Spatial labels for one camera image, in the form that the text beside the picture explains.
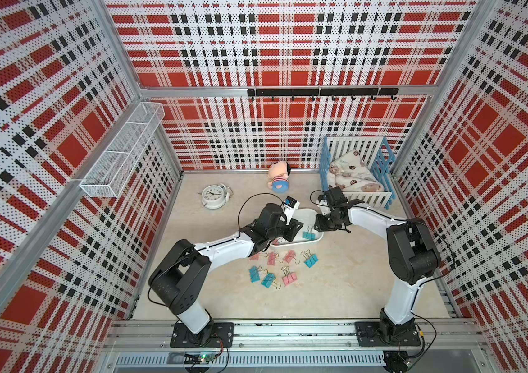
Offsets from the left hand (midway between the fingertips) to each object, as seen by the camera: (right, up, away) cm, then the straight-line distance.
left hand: (302, 222), depth 87 cm
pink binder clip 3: (-18, -14, +3) cm, 24 cm away
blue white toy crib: (+41, +28, +26) cm, 56 cm away
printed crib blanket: (+27, +21, +29) cm, 45 cm away
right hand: (+9, -2, +9) cm, 13 cm away
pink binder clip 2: (-5, -14, +4) cm, 15 cm away
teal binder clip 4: (+4, -6, +9) cm, 11 cm away
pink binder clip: (-12, -15, +3) cm, 19 cm away
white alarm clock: (-38, +9, +18) cm, 43 cm away
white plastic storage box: (+3, +1, +9) cm, 10 cm away
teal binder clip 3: (-13, -21, -3) cm, 25 cm away
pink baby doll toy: (-9, +20, +23) cm, 32 cm away
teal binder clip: (-18, -19, -1) cm, 26 cm away
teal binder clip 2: (+4, -15, +2) cm, 16 cm away
